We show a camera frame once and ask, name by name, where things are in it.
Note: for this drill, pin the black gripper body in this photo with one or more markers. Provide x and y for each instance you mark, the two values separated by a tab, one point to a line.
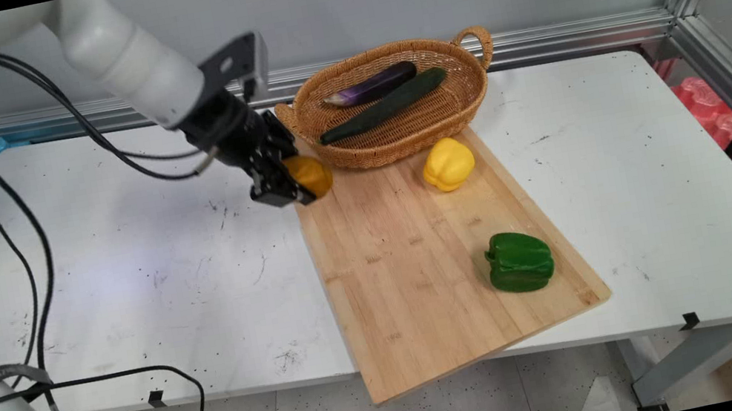
225	132

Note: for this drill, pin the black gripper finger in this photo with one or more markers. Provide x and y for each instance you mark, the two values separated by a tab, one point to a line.
282	137
275	184

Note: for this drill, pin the orange bell pepper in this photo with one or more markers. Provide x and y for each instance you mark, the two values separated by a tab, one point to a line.
316	173

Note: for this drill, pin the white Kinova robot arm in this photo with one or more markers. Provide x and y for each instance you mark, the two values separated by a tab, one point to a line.
122	60

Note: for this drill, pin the purple eggplant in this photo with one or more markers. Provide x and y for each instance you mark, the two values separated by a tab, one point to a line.
371	85

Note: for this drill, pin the dark green cucumber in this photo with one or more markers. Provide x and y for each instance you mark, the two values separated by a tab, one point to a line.
386	105

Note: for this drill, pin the bamboo cutting board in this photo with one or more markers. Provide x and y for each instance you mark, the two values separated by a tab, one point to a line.
415	272

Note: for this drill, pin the yellow bell pepper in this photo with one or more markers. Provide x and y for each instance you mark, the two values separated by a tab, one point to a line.
449	164

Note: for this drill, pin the black tape marker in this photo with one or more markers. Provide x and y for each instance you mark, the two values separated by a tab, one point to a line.
689	321
156	399

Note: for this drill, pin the green bell pepper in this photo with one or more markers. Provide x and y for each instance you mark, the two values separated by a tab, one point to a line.
521	262

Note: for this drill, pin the grey table leg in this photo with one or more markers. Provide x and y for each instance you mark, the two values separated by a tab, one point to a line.
694	358

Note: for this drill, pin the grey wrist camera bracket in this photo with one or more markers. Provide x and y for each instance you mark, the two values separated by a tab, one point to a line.
239	62

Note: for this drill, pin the horizontal aluminium frame rail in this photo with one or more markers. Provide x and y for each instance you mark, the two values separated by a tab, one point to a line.
533	44

